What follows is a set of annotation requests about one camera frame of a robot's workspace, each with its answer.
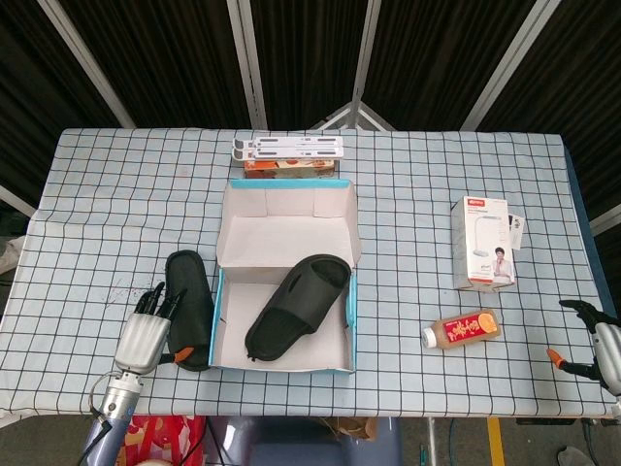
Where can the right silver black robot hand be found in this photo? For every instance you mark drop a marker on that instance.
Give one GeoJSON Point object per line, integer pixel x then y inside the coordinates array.
{"type": "Point", "coordinates": [609, 354]}

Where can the white metal frame post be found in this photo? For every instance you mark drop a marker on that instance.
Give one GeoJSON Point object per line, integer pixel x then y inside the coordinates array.
{"type": "Point", "coordinates": [361, 63]}
{"type": "Point", "coordinates": [507, 63]}
{"type": "Point", "coordinates": [250, 63]}
{"type": "Point", "coordinates": [87, 65]}

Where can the blue checked tablecloth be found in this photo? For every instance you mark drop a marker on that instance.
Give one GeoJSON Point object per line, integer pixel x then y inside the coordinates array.
{"type": "Point", "coordinates": [121, 194]}

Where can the red patterned bag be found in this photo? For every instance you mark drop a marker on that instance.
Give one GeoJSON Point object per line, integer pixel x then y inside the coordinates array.
{"type": "Point", "coordinates": [165, 437]}

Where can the white desk lamp box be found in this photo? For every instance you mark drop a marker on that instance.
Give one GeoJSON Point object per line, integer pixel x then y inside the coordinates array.
{"type": "Point", "coordinates": [480, 242]}

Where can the white folding laptop stand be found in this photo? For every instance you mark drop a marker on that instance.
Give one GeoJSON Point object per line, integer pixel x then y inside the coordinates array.
{"type": "Point", "coordinates": [291, 145]}

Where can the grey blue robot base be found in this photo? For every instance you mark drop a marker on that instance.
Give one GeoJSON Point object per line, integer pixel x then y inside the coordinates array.
{"type": "Point", "coordinates": [291, 446]}

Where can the light blue shoe box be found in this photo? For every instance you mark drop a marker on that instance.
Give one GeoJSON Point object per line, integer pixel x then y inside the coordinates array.
{"type": "Point", "coordinates": [330, 349]}

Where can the orange patterned carton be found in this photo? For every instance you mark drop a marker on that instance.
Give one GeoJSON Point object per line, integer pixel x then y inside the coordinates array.
{"type": "Point", "coordinates": [291, 169]}

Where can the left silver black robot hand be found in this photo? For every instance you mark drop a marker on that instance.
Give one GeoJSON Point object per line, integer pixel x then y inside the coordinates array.
{"type": "Point", "coordinates": [140, 340]}

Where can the brown juice bottle red label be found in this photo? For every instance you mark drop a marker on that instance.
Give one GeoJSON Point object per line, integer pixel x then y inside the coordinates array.
{"type": "Point", "coordinates": [466, 330]}

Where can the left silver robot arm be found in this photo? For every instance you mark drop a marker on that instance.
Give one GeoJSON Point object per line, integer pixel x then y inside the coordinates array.
{"type": "Point", "coordinates": [114, 408]}

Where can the black rubber slipper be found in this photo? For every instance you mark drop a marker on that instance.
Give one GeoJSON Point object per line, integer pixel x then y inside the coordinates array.
{"type": "Point", "coordinates": [296, 310]}
{"type": "Point", "coordinates": [191, 291]}

